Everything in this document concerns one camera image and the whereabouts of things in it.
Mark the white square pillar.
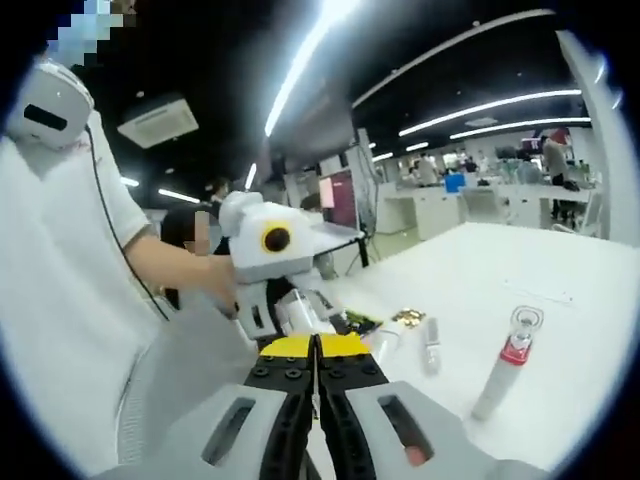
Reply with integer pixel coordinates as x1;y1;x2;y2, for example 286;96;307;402
556;29;627;242

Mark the white office desk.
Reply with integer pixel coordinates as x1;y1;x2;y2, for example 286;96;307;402
384;182;601;242

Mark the green black skincare sachet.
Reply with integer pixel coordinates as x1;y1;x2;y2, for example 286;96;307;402
332;309;384;334

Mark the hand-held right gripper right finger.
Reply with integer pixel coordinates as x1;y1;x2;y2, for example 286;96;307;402
319;333;551;480

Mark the person's left hand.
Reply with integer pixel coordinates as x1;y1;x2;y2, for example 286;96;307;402
197;255;242;321

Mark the white worn device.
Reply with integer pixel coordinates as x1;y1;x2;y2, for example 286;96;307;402
7;63;96;152

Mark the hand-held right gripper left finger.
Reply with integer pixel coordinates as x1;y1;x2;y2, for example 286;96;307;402
94;333;317;480

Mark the ceiling air conditioner vent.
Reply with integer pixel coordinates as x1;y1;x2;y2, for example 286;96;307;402
117;97;200;149

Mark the black device cable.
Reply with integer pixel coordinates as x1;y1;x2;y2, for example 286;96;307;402
85;122;172;322

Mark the black laptop stand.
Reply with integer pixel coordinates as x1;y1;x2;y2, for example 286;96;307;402
347;234;372;269

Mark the red collar skincare spray bottle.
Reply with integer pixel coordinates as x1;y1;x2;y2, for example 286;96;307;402
471;305;545;421

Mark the gold skincare sachet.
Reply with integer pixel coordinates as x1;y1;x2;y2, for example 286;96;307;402
390;307;427;329

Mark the ceiling light strip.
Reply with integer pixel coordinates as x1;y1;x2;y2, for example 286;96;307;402
398;89;584;138
449;117;592;141
263;0;362;137

